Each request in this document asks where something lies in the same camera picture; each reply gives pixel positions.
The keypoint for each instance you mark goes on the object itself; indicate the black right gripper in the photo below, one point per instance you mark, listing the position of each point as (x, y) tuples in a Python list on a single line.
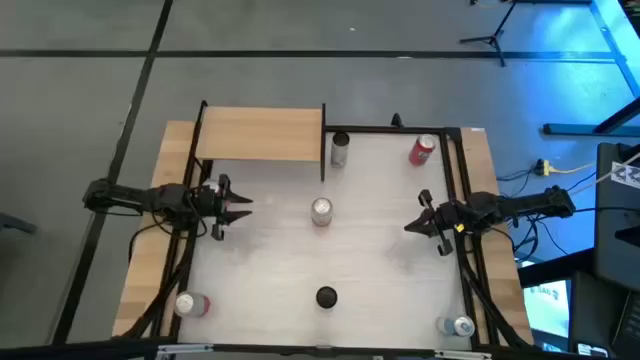
[(450, 217)]

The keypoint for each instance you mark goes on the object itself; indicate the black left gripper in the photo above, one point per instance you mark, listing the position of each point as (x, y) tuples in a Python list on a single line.
[(210, 205)]

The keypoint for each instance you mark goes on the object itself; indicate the silver Celsius Peach Vibe can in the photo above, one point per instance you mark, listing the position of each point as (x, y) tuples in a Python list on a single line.
[(321, 212)]

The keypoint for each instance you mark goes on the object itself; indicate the blue silver Red Bull can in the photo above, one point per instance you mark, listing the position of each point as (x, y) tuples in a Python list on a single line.
[(452, 326)]

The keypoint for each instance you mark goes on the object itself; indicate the pink and white beverage can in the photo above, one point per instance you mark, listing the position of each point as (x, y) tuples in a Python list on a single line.
[(192, 305)]

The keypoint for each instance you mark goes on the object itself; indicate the dark-lidded silver Celsius can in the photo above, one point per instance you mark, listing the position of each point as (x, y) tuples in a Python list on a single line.
[(339, 155)]

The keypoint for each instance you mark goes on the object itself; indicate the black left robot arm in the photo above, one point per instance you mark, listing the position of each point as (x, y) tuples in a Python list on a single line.
[(125, 195)]

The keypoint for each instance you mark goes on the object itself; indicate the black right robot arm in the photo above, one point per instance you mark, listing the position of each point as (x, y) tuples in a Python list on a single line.
[(525, 205)]

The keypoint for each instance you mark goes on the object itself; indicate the light wooden shelf board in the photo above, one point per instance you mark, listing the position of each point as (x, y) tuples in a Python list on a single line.
[(260, 132)]

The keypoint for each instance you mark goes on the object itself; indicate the lit computer monitor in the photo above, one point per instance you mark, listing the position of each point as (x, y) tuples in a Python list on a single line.
[(547, 310)]

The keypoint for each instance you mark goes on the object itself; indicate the black desktop device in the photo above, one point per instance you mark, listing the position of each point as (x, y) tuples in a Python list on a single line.
[(595, 310)]

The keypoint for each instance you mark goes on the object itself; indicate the black equipment case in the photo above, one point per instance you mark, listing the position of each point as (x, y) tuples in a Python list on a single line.
[(617, 225)]

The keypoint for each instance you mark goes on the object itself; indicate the black tripod stand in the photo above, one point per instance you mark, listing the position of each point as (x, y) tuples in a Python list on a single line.
[(495, 37)]

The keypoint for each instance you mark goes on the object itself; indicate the white patterned tag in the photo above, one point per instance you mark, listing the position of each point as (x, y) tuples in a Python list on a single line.
[(627, 175)]

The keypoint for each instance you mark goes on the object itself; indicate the black metal beam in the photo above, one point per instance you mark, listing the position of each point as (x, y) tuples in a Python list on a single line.
[(75, 350)]

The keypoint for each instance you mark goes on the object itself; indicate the black metal table frame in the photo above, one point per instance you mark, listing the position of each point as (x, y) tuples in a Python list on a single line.
[(390, 129)]

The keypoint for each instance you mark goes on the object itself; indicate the black frame wooden shelf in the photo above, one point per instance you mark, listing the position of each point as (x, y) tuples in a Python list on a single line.
[(323, 150)]

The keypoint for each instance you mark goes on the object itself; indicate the small black clamp mount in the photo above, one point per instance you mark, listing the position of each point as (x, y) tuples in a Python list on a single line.
[(396, 121)]

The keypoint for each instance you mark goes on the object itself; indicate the round black table camera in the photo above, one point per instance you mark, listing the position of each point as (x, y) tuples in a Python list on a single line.
[(326, 297)]

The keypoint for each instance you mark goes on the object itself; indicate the silver corner bracket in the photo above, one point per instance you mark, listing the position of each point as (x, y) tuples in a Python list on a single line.
[(185, 348), (462, 355)]

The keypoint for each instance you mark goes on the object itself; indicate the blue-lit metal desk frame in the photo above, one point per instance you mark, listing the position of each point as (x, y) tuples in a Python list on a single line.
[(575, 129)]

